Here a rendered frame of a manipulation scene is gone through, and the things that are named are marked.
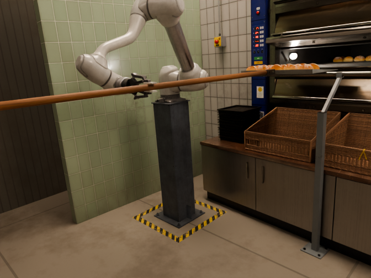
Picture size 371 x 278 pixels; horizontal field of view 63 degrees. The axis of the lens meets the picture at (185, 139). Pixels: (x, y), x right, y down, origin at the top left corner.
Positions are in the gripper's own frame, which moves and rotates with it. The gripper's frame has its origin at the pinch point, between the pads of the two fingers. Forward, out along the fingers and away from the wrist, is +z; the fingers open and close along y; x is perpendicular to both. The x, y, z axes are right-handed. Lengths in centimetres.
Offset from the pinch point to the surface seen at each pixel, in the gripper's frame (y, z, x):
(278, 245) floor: 120, 16, -85
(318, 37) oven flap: -21, 11, -140
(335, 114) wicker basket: 36, 21, -152
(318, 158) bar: 53, 36, -95
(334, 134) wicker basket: 46, 31, -130
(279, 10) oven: -45, -30, -155
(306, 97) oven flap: 24, -2, -151
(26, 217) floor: 120, -172, 34
